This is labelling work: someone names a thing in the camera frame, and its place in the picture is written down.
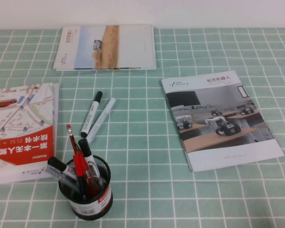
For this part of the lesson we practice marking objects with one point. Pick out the classroom robots AgileX brochure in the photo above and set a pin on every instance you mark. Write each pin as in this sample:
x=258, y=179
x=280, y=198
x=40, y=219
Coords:
x=228, y=118

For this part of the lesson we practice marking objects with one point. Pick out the upright black capped marker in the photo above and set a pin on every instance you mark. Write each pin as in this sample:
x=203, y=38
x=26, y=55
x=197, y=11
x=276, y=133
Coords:
x=85, y=149

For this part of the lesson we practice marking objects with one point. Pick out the desert car brochure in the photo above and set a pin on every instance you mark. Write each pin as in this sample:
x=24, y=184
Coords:
x=109, y=69

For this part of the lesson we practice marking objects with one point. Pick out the red pen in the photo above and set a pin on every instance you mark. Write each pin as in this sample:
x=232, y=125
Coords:
x=79, y=166

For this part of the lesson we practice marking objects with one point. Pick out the black mesh pen holder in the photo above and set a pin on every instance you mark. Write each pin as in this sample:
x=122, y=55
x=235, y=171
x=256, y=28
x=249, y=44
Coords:
x=90, y=209

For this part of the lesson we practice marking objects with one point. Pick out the desert landscape brochure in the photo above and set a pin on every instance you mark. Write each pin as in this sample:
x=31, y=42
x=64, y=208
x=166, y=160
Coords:
x=133, y=47

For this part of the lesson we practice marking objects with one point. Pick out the all white marker pen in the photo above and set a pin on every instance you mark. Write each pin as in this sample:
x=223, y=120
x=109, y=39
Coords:
x=107, y=111

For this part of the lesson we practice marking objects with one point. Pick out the white marker with black cap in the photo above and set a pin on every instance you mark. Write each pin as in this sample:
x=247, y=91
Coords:
x=91, y=114

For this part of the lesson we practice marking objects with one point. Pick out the leaning black capped marker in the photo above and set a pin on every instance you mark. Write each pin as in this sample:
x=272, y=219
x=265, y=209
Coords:
x=59, y=165

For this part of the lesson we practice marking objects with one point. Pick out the white book under map book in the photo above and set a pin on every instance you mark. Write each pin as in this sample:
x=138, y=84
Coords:
x=56, y=107

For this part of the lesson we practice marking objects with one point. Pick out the clear barrel gel pen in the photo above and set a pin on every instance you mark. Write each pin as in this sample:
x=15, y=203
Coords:
x=54, y=172

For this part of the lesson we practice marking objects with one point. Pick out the red pencil with eraser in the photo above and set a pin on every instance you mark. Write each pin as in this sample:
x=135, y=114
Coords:
x=72, y=139

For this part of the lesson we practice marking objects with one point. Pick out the red white map cover book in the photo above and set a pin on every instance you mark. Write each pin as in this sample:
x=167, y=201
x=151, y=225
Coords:
x=21, y=118

